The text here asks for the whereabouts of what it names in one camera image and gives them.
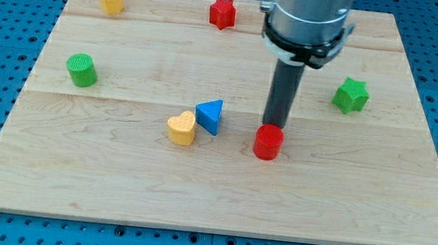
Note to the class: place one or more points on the blue triangle block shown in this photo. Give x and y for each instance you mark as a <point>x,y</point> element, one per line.
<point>208,115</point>

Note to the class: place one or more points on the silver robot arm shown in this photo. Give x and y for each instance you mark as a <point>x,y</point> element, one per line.
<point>306,32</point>

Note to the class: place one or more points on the green star block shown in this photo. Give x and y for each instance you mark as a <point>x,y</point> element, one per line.
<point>352,95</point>

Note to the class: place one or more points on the yellow heart block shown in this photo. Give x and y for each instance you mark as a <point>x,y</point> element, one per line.
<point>181,129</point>

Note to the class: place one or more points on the red star block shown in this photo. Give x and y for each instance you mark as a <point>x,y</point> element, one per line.
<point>222,14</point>

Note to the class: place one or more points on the red cylinder block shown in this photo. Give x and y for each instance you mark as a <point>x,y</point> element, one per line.
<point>268,141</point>

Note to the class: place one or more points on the green cylinder block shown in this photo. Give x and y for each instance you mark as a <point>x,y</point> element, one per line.
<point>81,70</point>

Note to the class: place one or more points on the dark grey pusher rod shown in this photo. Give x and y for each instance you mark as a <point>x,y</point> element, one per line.
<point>282,92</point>

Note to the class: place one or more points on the light wooden board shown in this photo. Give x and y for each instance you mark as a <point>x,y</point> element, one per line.
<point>102,153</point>

